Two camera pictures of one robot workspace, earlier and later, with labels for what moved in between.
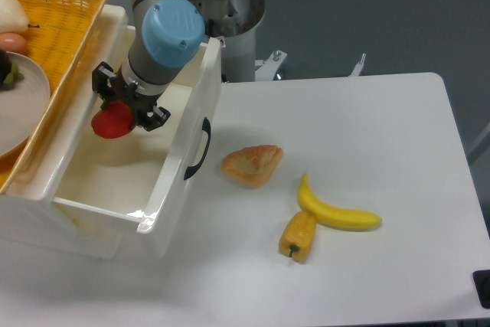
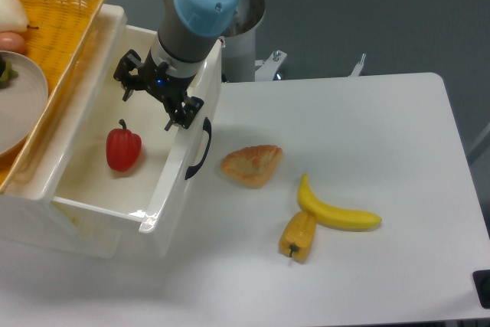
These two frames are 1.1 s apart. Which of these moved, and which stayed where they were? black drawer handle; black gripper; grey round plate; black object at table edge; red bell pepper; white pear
Moved: red bell pepper; black gripper
Stayed: black drawer handle; black object at table edge; grey round plate; white pear
